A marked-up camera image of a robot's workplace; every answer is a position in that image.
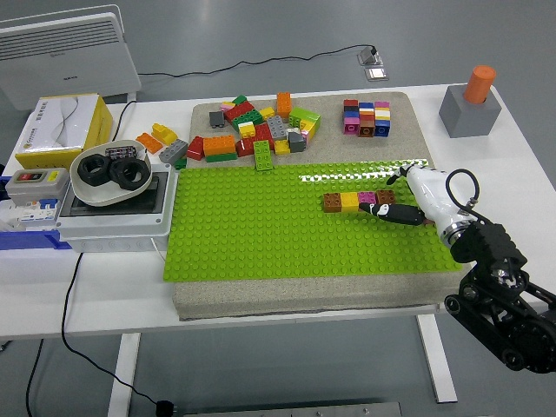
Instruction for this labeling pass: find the red sloped toy brick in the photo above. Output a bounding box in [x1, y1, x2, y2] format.
[186, 136, 206, 161]

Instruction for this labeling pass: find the dark small studded block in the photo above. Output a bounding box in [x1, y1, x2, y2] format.
[103, 144, 136, 160]

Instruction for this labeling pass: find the green studded baseplate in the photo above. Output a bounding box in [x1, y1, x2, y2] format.
[162, 158, 464, 282]

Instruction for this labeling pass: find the white table leg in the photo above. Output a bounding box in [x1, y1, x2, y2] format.
[107, 333, 142, 417]
[415, 313, 460, 403]

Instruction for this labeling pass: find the grey electrical junction box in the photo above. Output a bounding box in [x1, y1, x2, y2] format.
[55, 163, 179, 254]

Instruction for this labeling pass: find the grey square holder block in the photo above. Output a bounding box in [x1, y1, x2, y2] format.
[438, 84, 503, 139]

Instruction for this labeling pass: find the black power cable with plug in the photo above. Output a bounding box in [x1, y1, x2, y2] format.
[24, 100, 177, 417]

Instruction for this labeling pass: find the red large toy brick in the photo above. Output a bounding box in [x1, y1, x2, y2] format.
[253, 122, 275, 145]

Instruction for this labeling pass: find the grey push-button switch box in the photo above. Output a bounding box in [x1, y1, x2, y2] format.
[3, 168, 71, 205]

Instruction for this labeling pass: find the blue plastic tray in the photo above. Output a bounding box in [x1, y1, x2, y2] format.
[0, 175, 73, 252]

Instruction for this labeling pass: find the thin white wire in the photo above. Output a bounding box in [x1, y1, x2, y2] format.
[149, 237, 169, 263]

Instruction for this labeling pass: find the grey-brown foam mat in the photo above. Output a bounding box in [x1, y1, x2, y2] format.
[172, 90, 477, 322]

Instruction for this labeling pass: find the orange cylinder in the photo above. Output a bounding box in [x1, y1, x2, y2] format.
[462, 64, 497, 104]

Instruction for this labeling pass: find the lime long toy brick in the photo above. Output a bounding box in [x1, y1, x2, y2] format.
[253, 140, 275, 173]

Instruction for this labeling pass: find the lime large toy brick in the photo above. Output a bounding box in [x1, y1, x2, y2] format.
[288, 107, 322, 130]

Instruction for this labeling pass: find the large black hex nut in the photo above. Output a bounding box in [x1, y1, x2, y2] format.
[108, 159, 149, 191]
[80, 154, 112, 186]

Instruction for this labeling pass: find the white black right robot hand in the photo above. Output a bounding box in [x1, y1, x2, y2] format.
[358, 163, 473, 234]

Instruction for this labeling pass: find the white plastic bowl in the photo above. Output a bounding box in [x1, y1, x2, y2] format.
[69, 138, 153, 208]

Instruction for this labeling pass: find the yellow sloped toy brick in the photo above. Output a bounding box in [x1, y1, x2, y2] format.
[150, 122, 179, 146]

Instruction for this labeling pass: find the black floor cable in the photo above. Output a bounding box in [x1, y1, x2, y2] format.
[138, 44, 379, 79]

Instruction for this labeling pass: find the white panel heater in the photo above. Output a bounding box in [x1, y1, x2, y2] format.
[0, 3, 143, 112]

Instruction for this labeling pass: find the orange tall toy brick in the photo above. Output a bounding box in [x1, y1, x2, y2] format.
[275, 91, 293, 120]

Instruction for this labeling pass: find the orange flat toy brick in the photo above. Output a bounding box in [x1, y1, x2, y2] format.
[135, 132, 164, 154]

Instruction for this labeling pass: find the yellow white tissue box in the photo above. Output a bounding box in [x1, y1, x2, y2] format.
[15, 93, 114, 170]

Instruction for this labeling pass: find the white blue circuit breaker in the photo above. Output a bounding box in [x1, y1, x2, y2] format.
[0, 197, 61, 231]

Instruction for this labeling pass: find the orange long toy brick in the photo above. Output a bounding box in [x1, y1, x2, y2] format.
[202, 135, 238, 156]

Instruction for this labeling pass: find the grey long toy brick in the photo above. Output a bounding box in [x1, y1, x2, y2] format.
[266, 116, 288, 142]

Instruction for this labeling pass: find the dark grey sloped brick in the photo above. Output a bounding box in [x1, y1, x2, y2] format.
[287, 131, 308, 154]

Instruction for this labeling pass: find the open metal floor socket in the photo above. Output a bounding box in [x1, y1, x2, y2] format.
[356, 46, 386, 67]

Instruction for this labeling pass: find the red long toy brick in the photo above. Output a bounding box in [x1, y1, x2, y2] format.
[223, 102, 256, 122]

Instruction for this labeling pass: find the dark green long brick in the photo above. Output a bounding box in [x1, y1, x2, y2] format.
[230, 110, 264, 132]

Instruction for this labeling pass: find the light grey long brick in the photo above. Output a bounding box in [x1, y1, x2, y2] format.
[158, 139, 189, 165]

